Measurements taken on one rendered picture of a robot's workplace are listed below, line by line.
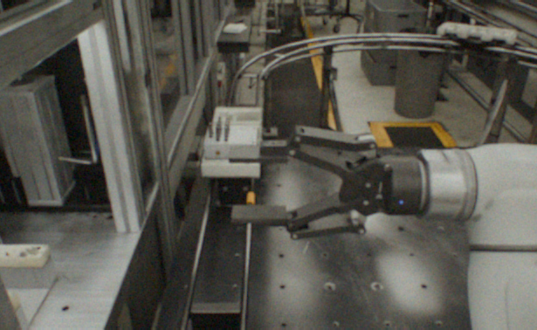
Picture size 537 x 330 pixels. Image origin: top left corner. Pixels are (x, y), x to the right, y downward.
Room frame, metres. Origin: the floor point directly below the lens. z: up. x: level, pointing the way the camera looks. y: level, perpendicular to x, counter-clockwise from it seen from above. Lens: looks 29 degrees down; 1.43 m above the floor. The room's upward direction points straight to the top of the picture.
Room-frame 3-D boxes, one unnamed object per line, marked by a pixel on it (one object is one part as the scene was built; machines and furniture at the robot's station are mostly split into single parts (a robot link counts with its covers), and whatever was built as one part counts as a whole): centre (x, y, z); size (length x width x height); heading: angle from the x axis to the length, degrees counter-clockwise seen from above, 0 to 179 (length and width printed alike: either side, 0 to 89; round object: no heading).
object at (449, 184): (0.49, -0.21, 1.12); 0.09 x 0.06 x 0.09; 0
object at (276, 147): (0.49, -0.01, 1.19); 0.05 x 0.01 x 0.03; 90
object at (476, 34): (2.38, -1.05, 0.84); 0.37 x 0.14 x 0.10; 58
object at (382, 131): (2.70, -1.00, 0.01); 1.00 x 0.55 x 0.01; 0
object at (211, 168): (1.16, 0.10, 0.84); 0.36 x 0.14 x 0.10; 0
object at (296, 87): (5.17, -0.23, 0.01); 5.85 x 0.59 x 0.01; 0
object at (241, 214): (0.49, 0.01, 1.08); 0.07 x 0.03 x 0.01; 90
